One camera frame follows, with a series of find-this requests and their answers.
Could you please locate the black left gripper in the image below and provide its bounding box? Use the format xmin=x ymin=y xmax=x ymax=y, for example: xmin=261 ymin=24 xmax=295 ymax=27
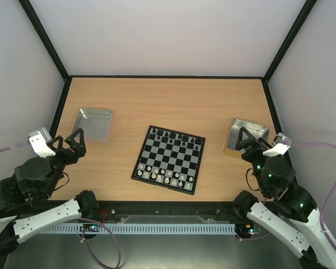
xmin=41 ymin=128 xmax=88 ymax=198

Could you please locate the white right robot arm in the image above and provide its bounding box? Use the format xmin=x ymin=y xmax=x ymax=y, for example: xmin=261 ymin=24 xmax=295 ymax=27
xmin=232 ymin=127 xmax=336 ymax=268

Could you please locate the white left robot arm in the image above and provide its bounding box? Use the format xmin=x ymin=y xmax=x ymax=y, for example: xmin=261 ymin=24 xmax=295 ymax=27
xmin=0 ymin=128 xmax=99 ymax=257

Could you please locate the black silver chess board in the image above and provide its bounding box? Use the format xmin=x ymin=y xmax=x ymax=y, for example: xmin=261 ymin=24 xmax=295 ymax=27
xmin=131 ymin=125 xmax=206 ymax=195

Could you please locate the yellow metal tin box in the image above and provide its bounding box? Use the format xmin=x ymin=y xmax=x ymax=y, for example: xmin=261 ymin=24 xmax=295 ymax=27
xmin=223 ymin=118 xmax=270 ymax=158

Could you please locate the pink metal tin box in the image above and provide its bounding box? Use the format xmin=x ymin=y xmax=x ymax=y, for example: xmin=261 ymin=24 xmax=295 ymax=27
xmin=72 ymin=108 xmax=114 ymax=143

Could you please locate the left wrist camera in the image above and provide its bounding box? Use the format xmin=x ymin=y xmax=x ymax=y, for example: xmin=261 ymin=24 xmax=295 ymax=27
xmin=29 ymin=127 xmax=55 ymax=158

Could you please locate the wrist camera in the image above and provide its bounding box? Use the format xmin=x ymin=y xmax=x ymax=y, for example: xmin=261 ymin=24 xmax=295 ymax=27
xmin=263 ymin=133 xmax=292 ymax=157
xmin=29 ymin=127 xmax=55 ymax=158

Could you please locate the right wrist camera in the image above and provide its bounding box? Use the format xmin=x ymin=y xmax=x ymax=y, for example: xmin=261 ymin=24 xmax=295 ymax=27
xmin=263 ymin=133 xmax=292 ymax=157

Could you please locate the black aluminium frame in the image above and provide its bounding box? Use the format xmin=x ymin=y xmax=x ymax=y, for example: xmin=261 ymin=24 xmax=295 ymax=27
xmin=19 ymin=1 xmax=317 ymax=216

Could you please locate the light blue cable duct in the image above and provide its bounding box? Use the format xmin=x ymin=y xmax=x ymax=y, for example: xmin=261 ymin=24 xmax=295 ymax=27
xmin=42 ymin=223 xmax=236 ymax=235

